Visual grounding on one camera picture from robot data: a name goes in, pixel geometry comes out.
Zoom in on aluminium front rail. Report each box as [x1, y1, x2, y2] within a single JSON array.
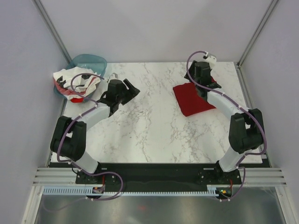
[[33, 168, 286, 187]]

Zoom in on left aluminium frame post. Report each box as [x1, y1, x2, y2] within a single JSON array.
[[32, 0, 72, 63]]

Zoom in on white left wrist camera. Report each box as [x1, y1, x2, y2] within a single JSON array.
[[107, 72, 119, 83]]

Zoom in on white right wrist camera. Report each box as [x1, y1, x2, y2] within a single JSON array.
[[203, 52, 217, 69]]

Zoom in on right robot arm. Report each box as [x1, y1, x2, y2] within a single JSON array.
[[185, 61, 265, 184]]

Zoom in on small red garment in basket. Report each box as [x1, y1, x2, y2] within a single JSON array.
[[71, 98, 84, 103]]

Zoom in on aluminium frame post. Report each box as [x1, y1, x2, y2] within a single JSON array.
[[32, 0, 72, 63], [236, 0, 280, 68]]

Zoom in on white patterned t-shirt pile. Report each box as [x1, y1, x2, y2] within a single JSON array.
[[53, 67, 101, 100]]

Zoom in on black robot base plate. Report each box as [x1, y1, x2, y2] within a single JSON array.
[[76, 163, 242, 193]]

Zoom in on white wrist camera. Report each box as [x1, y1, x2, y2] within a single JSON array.
[[203, 52, 217, 69], [107, 72, 119, 83]]

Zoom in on teal plastic basket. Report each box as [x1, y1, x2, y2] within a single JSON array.
[[53, 54, 107, 102]]

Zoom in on right aluminium frame post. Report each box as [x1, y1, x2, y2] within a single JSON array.
[[236, 0, 280, 68]]

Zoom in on dark red t-shirt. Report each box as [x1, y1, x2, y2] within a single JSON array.
[[173, 83, 216, 117]]

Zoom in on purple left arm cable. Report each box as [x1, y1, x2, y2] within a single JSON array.
[[43, 72, 124, 212]]

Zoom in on light blue cable duct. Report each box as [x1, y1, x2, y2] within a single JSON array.
[[43, 186, 219, 196]]

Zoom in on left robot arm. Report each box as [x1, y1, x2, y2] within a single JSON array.
[[50, 79, 140, 183]]

